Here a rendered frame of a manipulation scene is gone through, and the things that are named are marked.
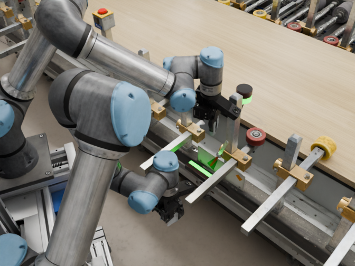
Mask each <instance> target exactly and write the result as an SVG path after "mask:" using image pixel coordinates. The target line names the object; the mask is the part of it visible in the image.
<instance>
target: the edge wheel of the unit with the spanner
mask: <svg viewBox="0 0 355 266"><path fill-rule="evenodd" d="M265 138H266V133H265V132H264V131H263V130H262V129H260V128H250V129H248V130H247V132H246V142H247V143H249V144H250V145H252V146H261V145H262V144H263V143H264V142H265Z"/></svg>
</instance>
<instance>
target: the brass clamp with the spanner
mask: <svg viewBox="0 0 355 266"><path fill-rule="evenodd" d="M244 156H248V160H247V161H244V160H243V157H244ZM222 158H223V159H224V160H226V161H229V160H230V159H231V158H233V159H234V160H236V161H237V168H238V169H239V170H241V171H243V172H244V171H245V170H246V169H248V168H249V167H250V166H251V161H252V157H250V156H249V155H247V154H246V153H244V152H243V151H241V150H239V149H238V148H237V150H236V151H234V152H233V153H232V154H231V153H229V152H227V151H226V150H224V151H223V156H222Z"/></svg>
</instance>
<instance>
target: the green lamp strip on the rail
mask: <svg viewBox="0 0 355 266"><path fill-rule="evenodd" d="M189 163H190V164H191V165H193V166H194V167H195V168H197V169H198V170H200V171H201V172H203V173H204V174H206V175H207V176H208V177H210V176H212V175H211V174H210V173H208V172H207V171H206V170H204V169H203V168H202V167H200V166H199V165H197V164H196V163H194V162H193V161H190V162H189Z"/></svg>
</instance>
